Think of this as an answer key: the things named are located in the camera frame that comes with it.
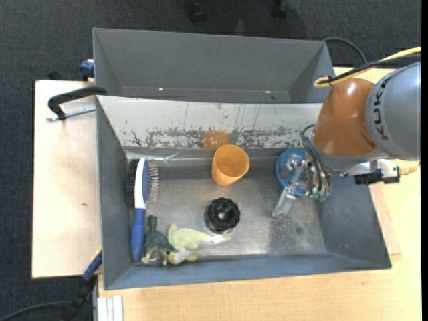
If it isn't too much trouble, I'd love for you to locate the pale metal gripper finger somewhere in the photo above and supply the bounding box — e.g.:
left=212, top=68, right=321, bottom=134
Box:
left=284, top=158, right=308, bottom=191
left=271, top=185, right=298, bottom=219

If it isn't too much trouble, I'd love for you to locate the black round ribbed knob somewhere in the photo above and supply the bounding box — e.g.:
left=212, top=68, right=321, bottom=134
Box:
left=203, top=197, right=242, bottom=236

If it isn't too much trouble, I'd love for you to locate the orange plastic cup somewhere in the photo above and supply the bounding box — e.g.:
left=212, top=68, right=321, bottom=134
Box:
left=211, top=144, right=251, bottom=188

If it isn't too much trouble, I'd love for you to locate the yellow-green plush toy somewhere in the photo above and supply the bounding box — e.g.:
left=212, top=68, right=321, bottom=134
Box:
left=166, top=223, right=232, bottom=265

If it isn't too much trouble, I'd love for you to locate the green toy dinosaur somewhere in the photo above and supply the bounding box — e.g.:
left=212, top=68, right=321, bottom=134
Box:
left=141, top=214, right=179, bottom=267

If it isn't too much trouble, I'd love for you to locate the grey metal bin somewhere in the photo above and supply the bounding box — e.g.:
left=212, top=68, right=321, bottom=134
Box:
left=92, top=27, right=393, bottom=291

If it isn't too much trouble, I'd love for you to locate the blue and white hairbrush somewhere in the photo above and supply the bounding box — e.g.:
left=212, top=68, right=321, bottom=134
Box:
left=124, top=156, right=161, bottom=263

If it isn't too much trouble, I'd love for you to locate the pale wood board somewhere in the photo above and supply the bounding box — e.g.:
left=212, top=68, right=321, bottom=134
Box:
left=31, top=79, right=103, bottom=280

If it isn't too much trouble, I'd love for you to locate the black cylinder on white bracket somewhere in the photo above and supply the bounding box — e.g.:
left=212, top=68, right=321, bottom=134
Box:
left=353, top=158, right=401, bottom=185

